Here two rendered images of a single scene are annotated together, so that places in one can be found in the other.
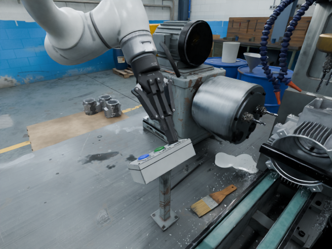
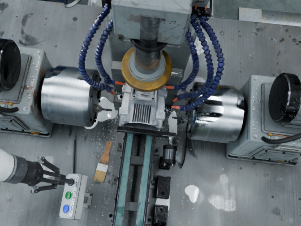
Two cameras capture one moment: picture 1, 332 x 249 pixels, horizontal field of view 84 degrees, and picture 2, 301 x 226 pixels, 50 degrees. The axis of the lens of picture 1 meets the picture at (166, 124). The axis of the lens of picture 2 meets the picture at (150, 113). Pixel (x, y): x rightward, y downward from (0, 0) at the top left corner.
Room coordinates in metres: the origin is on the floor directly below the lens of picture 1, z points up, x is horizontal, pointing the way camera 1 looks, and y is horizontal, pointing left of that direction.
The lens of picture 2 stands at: (0.15, -0.10, 2.36)
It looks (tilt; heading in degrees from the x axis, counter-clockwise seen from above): 72 degrees down; 308
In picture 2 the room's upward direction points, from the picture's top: 9 degrees clockwise
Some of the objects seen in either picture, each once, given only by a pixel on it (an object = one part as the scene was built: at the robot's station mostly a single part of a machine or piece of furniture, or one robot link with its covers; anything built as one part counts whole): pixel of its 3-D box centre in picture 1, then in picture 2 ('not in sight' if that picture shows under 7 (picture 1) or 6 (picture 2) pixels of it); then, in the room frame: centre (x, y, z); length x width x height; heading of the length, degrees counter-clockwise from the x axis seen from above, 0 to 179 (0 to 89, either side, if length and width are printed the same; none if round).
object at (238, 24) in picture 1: (252, 48); not in sight; (5.12, -2.24, 0.71); 2.21 x 0.95 x 1.43; 41
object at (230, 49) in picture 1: (228, 52); not in sight; (2.62, -0.85, 0.99); 0.24 x 0.22 x 0.24; 41
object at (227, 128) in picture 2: not in sight; (218, 113); (0.21, -0.67, 1.04); 0.41 x 0.25 x 0.25; 40
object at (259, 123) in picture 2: not in sight; (273, 123); (0.01, -0.84, 0.99); 0.35 x 0.31 x 0.37; 40
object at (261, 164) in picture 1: (269, 158); (121, 101); (0.60, -0.44, 0.86); 0.07 x 0.06 x 0.12; 40
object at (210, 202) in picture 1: (215, 198); (104, 161); (0.44, -0.18, 0.80); 0.21 x 0.05 x 0.01; 122
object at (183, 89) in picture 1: (180, 100); (10, 92); (0.93, -0.08, 0.99); 0.35 x 0.31 x 0.37; 40
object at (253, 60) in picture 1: (253, 66); not in sight; (2.02, -0.94, 0.93); 0.25 x 0.24 x 0.25; 131
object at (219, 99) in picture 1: (218, 105); (62, 94); (0.74, -0.23, 1.04); 0.37 x 0.25 x 0.25; 40
